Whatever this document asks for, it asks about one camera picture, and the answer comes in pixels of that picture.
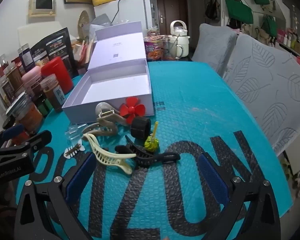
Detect black ring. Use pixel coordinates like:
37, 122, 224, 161
130, 117, 152, 138

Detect dark wooden door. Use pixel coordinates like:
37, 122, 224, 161
155, 0, 188, 37

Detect clear plastic clip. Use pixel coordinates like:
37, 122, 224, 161
65, 123, 87, 140

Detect instant noodle cup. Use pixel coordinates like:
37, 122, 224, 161
143, 35, 167, 61

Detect wall intercom panel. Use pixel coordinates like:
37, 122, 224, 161
28, 0, 57, 18

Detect black hair claw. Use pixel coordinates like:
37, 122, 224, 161
114, 135, 181, 168

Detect yellow-green lollipop toy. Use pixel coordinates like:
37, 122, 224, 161
144, 121, 160, 153

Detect fishbone hair clip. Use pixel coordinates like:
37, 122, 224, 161
64, 144, 86, 159

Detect pearl hair claw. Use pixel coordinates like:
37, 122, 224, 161
81, 112, 128, 137

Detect cream hair claw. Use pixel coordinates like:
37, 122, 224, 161
82, 133, 137, 175

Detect clear jar orange contents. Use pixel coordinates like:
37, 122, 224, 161
6, 97, 44, 133

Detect glass mug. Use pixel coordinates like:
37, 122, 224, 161
162, 36, 184, 60

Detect lavender gift box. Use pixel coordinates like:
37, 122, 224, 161
62, 21, 155, 123

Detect black printed pouch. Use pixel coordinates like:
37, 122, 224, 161
30, 27, 78, 77

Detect red snack packet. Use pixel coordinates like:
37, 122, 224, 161
79, 40, 89, 64

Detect red canister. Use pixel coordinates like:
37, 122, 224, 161
41, 56, 73, 93

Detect dark hanging bag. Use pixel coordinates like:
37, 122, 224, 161
205, 0, 220, 20

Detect grey leaf-pattern cushions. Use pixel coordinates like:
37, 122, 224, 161
224, 34, 300, 155

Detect black power cable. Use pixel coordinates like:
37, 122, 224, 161
111, 0, 123, 22

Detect pink bottle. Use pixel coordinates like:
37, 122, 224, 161
22, 66, 44, 98

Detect round woven mat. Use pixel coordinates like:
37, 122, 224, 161
77, 10, 90, 39

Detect brown glass jar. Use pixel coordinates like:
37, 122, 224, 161
2, 62, 24, 93

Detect dark jar blue label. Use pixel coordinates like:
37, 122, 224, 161
17, 44, 35, 73

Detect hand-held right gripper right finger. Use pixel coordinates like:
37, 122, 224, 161
197, 152, 282, 240

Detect brown spice jar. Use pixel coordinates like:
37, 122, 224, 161
40, 74, 65, 112

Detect white refrigerator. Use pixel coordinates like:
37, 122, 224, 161
94, 0, 153, 30

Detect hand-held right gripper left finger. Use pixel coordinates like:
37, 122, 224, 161
14, 152, 98, 240

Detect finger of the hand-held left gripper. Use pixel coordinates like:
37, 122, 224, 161
14, 130, 53, 156
0, 124, 25, 151

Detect red propeller fan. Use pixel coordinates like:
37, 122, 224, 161
119, 97, 146, 118

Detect row of shelf bottles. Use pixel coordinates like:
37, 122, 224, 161
277, 29, 300, 60

